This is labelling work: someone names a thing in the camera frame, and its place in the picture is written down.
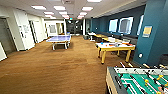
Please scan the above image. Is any small white table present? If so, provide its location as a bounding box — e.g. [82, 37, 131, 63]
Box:
[87, 31, 97, 42]

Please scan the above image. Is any white glowing table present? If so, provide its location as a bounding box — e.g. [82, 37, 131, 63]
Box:
[95, 40, 137, 65]

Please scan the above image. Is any yellow wall sign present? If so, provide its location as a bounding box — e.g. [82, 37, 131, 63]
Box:
[142, 25, 154, 39]

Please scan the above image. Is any long wooden table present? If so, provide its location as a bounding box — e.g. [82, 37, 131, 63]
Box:
[94, 33, 112, 43]

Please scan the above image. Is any grey elevator door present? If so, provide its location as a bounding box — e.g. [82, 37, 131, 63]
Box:
[0, 17, 18, 55]

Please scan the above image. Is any foosball table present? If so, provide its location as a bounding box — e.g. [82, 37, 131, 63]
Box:
[104, 64, 168, 94]

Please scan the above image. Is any blue ping pong table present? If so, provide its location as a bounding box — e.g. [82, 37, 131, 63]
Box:
[45, 34, 72, 52]

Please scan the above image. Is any bright wall window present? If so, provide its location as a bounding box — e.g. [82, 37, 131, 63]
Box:
[136, 14, 145, 37]
[118, 16, 135, 35]
[107, 17, 120, 34]

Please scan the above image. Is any rectangular ceiling light panel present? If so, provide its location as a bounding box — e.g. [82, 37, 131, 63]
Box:
[52, 5, 67, 11]
[58, 11, 69, 16]
[31, 4, 48, 11]
[43, 11, 55, 16]
[78, 11, 89, 17]
[81, 6, 95, 12]

